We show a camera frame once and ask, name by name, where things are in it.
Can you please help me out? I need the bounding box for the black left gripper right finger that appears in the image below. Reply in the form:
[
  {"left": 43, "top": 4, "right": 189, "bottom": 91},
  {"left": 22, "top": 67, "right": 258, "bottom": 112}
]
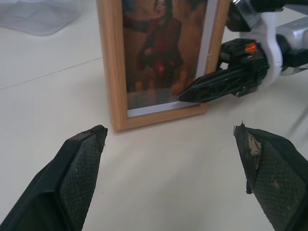
[{"left": 232, "top": 121, "right": 308, "bottom": 231}]

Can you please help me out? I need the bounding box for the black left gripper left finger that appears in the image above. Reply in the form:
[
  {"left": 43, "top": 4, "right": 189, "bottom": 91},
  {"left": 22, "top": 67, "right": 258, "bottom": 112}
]
[{"left": 0, "top": 124, "right": 108, "bottom": 231}]

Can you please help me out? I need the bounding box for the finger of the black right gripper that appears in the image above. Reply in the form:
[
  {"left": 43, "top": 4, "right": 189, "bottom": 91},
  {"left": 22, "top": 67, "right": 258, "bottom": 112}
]
[{"left": 177, "top": 65, "right": 251, "bottom": 104}]

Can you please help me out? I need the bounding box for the wooden picture frame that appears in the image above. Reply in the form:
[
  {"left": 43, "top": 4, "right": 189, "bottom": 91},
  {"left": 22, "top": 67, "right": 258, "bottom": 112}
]
[{"left": 96, "top": 0, "right": 232, "bottom": 132}]

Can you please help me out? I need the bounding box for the clear plastic container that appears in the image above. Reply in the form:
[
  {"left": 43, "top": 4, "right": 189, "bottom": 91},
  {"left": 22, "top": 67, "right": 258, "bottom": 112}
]
[{"left": 0, "top": 0, "right": 81, "bottom": 37}]

